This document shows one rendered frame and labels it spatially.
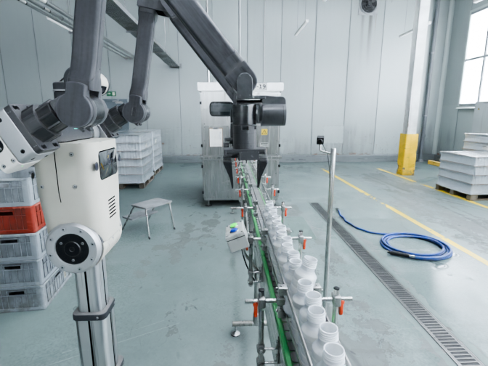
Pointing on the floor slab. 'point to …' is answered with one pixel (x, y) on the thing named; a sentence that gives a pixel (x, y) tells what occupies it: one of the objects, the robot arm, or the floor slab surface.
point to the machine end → (218, 99)
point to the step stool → (147, 210)
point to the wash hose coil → (407, 251)
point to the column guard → (407, 154)
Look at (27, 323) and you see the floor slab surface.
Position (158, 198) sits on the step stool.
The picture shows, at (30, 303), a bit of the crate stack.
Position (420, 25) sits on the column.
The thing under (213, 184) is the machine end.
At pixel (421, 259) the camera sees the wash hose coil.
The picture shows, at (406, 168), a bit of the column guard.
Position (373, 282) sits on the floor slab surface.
